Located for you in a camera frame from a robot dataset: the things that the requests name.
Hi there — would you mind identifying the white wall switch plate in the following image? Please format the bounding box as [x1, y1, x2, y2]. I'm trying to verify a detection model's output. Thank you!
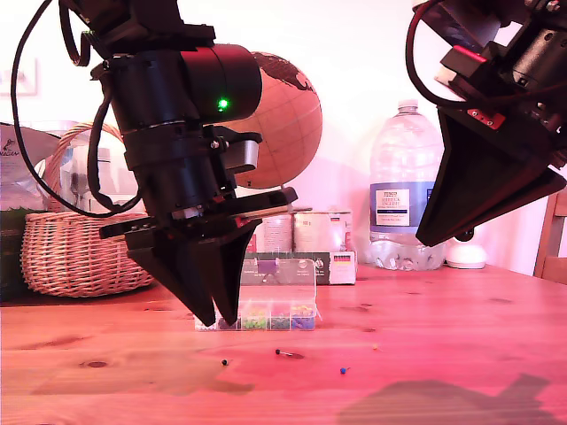
[0, 59, 39, 97]

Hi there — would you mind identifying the small white round camera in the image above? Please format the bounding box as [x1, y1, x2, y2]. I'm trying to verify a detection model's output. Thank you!
[445, 228, 488, 270]

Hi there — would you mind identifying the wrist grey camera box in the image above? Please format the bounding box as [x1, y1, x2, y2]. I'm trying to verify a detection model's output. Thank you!
[412, 0, 504, 49]
[202, 125, 264, 174]

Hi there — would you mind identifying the white flat carton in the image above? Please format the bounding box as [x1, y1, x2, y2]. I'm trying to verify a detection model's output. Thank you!
[95, 194, 143, 213]

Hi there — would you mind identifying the printed cardboard can tray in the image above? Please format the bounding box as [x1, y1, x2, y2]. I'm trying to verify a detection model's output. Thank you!
[241, 251, 358, 287]

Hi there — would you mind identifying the white can with flag print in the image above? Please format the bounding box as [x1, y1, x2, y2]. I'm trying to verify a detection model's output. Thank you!
[292, 212, 346, 253]

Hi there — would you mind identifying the white bottle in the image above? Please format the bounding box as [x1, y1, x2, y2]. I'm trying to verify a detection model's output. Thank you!
[95, 148, 123, 200]

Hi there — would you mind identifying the large clear water bottle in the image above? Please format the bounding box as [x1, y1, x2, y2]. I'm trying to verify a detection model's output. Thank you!
[369, 99, 447, 271]

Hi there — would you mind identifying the thick black cable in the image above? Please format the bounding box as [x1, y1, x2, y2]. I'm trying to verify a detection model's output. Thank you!
[87, 92, 145, 213]

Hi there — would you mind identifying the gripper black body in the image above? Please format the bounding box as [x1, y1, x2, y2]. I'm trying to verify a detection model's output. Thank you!
[98, 118, 299, 243]

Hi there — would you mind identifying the wooden chair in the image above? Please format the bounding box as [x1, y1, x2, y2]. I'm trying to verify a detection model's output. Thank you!
[533, 188, 567, 284]

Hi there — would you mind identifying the wicker basket with handle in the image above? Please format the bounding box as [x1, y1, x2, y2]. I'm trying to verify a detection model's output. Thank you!
[20, 121, 157, 298]

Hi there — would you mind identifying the cork globe on metal stand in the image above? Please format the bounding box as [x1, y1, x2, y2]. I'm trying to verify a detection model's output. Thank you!
[223, 51, 323, 214]

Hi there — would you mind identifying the clear plastic pin organiser box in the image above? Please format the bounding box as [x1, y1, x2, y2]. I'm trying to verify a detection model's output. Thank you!
[194, 259, 323, 332]

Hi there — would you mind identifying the white can with pink label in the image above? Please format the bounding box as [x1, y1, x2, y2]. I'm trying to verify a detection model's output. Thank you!
[247, 214, 295, 254]

